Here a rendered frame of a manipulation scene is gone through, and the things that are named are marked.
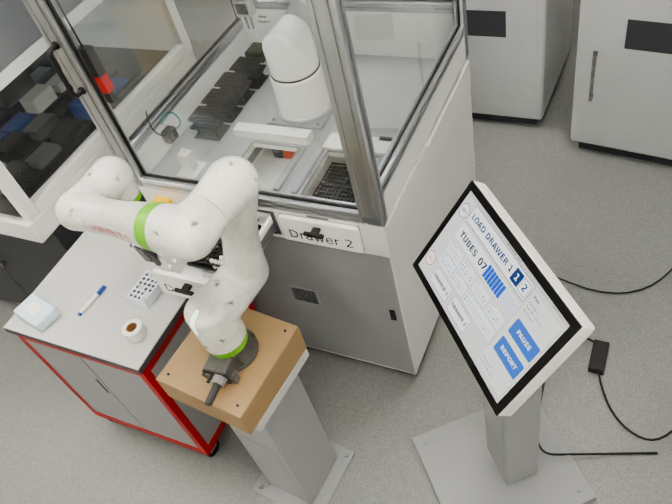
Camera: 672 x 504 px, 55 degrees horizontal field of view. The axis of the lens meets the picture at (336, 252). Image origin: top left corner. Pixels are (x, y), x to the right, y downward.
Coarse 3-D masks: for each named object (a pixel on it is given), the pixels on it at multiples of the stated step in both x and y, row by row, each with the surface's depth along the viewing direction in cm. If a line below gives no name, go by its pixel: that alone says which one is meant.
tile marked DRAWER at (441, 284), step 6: (438, 270) 176; (432, 276) 178; (438, 276) 175; (444, 276) 173; (432, 282) 177; (438, 282) 175; (444, 282) 173; (438, 288) 175; (444, 288) 173; (450, 288) 171; (444, 294) 172; (444, 300) 172
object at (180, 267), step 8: (264, 216) 225; (264, 224) 220; (272, 224) 222; (264, 232) 219; (272, 232) 223; (264, 240) 219; (176, 264) 218; (184, 264) 222; (176, 272) 218; (184, 272) 221; (192, 272) 220; (200, 272) 219; (208, 272) 218; (208, 280) 216
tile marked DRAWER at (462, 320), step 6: (456, 300) 168; (450, 306) 170; (456, 306) 168; (462, 306) 166; (450, 312) 169; (456, 312) 167; (462, 312) 165; (456, 318) 167; (462, 318) 165; (468, 318) 163; (456, 324) 167; (462, 324) 165; (468, 324) 163; (462, 330) 164
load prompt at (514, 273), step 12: (468, 216) 169; (480, 216) 165; (480, 228) 164; (492, 228) 161; (480, 240) 164; (492, 240) 160; (492, 252) 160; (504, 252) 156; (504, 264) 156; (516, 264) 152; (516, 276) 152; (528, 276) 149; (516, 288) 151; (528, 288) 148
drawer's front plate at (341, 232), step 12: (288, 216) 215; (288, 228) 218; (300, 228) 216; (324, 228) 210; (336, 228) 208; (348, 228) 206; (300, 240) 221; (324, 240) 215; (360, 240) 209; (360, 252) 212
